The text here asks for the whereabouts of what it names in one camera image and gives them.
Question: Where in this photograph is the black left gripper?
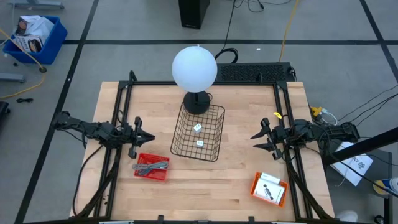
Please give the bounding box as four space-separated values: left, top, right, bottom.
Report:
126 116 155 159

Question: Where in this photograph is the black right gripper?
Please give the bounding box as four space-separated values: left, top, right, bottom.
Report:
250 117 287 161

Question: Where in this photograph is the blue plastic bin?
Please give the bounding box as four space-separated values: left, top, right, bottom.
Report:
2 15 68 65

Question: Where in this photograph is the small white card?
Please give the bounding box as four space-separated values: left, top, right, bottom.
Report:
259 172 281 185

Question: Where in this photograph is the red slotted plastic basket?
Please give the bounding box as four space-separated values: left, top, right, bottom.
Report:
133 152 171 182

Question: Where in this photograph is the orange plastic tray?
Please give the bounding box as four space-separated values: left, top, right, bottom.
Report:
250 172 289 208

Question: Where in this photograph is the white printed booklet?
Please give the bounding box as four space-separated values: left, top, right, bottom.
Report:
252 182 285 206

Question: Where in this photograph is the yellow plug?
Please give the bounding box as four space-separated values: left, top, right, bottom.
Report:
310 106 325 118

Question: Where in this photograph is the black perforated computer case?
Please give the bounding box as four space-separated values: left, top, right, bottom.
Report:
216 62 295 84

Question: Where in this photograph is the white globe lamp, black base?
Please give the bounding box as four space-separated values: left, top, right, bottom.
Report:
171 45 218 116

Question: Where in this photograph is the white paper sheet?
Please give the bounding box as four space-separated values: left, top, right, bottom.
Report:
329 141 374 187

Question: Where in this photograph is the black diagonal beam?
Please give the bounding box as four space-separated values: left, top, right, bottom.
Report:
323 126 398 166

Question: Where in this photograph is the black computer tower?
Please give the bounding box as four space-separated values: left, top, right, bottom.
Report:
178 0 211 30

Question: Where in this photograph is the grey stand foot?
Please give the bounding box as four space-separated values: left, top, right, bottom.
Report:
0 73 27 84

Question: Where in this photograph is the printed carton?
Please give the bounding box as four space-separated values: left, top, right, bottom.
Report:
14 35 45 54
14 15 41 37

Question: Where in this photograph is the grey braided cable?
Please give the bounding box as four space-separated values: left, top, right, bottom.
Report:
136 165 169 177
132 161 170 170

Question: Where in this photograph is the black aluminium table frame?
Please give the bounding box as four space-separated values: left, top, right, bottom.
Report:
70 70 336 224

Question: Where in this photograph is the black wire basket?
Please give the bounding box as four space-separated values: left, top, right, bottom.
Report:
170 101 226 162

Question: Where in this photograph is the white cable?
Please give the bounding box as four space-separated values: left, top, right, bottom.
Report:
322 108 339 126

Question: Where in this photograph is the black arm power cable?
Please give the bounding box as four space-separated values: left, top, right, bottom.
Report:
72 144 105 218

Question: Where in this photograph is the black looped cable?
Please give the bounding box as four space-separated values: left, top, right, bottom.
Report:
213 0 239 65

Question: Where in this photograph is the yellow hanging cable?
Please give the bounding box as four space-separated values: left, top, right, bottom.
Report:
278 0 301 63

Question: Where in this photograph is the yellow floor cable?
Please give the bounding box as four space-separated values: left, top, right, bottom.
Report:
0 27 48 100

